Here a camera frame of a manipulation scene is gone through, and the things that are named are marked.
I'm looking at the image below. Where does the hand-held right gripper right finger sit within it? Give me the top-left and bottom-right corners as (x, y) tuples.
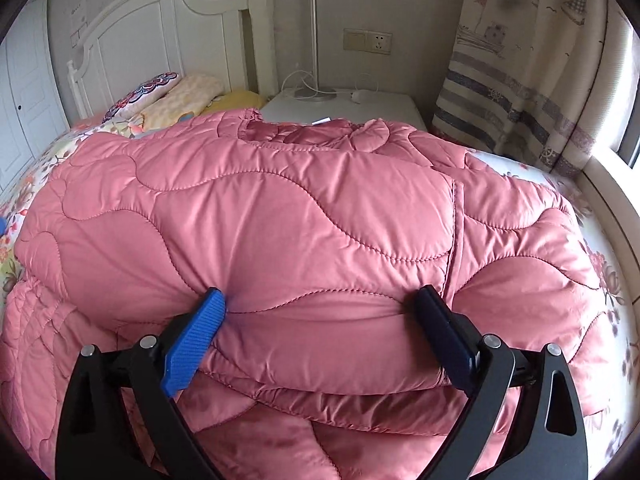
(413, 285), (588, 480)

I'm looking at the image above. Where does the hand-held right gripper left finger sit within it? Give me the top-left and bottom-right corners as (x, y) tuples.
(56, 287), (227, 480)

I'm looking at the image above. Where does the pink quilted comforter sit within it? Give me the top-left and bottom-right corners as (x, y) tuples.
(0, 110), (626, 480)

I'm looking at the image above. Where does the floral bed sheet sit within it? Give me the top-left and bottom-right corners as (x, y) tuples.
(0, 115), (640, 480)

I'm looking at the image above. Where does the white nightstand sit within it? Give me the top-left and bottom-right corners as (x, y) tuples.
(260, 87), (428, 133)

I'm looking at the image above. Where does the yellow pillow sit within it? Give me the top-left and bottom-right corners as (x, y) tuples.
(200, 90), (266, 117)

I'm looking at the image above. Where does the printed striped curtain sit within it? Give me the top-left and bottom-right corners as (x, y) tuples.
(431, 0), (613, 177)

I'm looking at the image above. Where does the floral patterned pillow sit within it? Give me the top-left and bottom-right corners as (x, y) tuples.
(142, 74), (226, 128)

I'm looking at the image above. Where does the colourful patterned pillow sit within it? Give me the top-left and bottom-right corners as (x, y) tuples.
(102, 72), (180, 123)

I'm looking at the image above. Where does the white wardrobe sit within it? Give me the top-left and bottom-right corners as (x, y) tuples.
(0, 0), (71, 196)

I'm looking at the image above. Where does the white wooden headboard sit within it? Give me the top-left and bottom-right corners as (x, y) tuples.
(66, 0), (278, 122)

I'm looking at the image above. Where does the silver table lamp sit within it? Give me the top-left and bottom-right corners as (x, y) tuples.
(290, 0), (337, 98)

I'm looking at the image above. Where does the white cable with switch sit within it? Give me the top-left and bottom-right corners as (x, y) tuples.
(349, 72), (382, 104)

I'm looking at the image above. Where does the white lamp cable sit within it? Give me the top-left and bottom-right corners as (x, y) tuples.
(280, 71), (321, 98)

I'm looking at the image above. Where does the white wall socket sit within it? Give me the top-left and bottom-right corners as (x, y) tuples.
(367, 31), (393, 55)

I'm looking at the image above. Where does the beige wall switch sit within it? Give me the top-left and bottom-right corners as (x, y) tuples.
(343, 29), (370, 52)

